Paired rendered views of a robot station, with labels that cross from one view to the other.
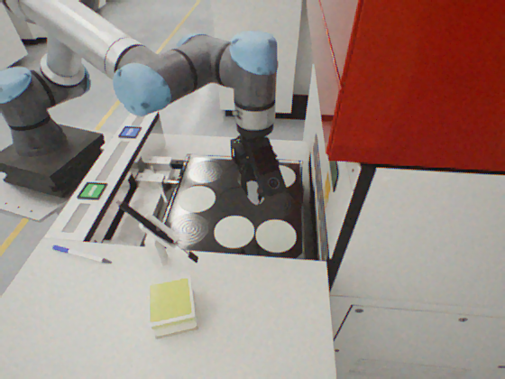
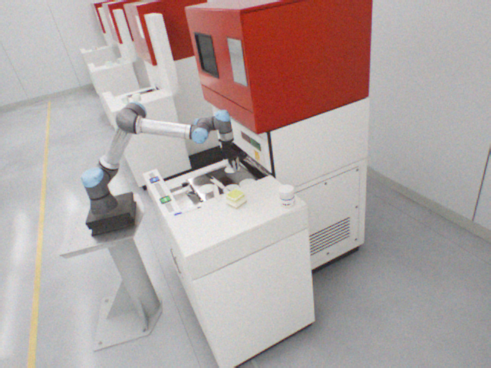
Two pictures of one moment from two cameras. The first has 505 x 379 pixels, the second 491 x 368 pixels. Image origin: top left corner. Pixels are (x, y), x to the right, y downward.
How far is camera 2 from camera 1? 1.36 m
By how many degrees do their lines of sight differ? 25
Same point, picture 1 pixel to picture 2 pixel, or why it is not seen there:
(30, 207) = (122, 234)
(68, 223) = (168, 210)
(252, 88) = (226, 126)
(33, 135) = (107, 199)
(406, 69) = (265, 105)
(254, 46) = (224, 113)
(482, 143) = (289, 115)
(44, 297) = (188, 223)
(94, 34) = (177, 126)
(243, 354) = (263, 200)
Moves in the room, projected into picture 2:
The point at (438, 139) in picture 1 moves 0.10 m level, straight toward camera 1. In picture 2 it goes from (280, 118) to (280, 126)
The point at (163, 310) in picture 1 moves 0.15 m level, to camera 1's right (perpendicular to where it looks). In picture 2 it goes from (235, 195) to (261, 184)
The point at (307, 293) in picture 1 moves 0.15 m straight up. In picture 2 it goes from (271, 183) to (268, 159)
